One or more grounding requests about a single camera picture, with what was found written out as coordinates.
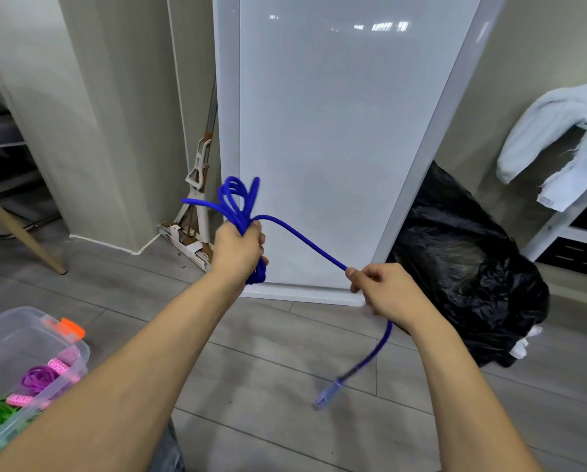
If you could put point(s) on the person's left hand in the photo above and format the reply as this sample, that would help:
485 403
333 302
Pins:
234 250

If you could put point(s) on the person's right hand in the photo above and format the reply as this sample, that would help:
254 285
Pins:
394 294

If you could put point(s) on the person's left fingers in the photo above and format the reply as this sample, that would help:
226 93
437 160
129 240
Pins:
258 238

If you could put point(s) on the person's right thumb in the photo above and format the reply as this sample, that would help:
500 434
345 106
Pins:
356 279

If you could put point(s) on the person's left forearm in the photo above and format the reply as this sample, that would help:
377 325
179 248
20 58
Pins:
126 388

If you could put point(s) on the person's right forearm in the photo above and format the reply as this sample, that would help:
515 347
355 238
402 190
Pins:
465 403

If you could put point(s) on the white squeeze mop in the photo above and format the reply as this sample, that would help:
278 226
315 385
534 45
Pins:
197 191

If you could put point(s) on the black plastic trash bag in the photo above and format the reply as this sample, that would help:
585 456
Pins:
465 270

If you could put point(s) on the white framed board panel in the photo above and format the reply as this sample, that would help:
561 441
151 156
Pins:
333 142

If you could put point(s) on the white crumpled paper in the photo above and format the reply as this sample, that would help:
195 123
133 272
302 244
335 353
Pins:
525 343

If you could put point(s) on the white metal rack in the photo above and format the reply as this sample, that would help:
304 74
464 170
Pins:
559 226

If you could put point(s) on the person's blue jeans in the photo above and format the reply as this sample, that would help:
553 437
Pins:
168 449

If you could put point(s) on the wooden chair leg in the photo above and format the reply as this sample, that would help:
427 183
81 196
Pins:
23 235

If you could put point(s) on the white cloth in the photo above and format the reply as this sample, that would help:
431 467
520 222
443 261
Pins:
544 132

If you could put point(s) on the clear plastic storage box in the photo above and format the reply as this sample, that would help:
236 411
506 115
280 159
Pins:
13 339

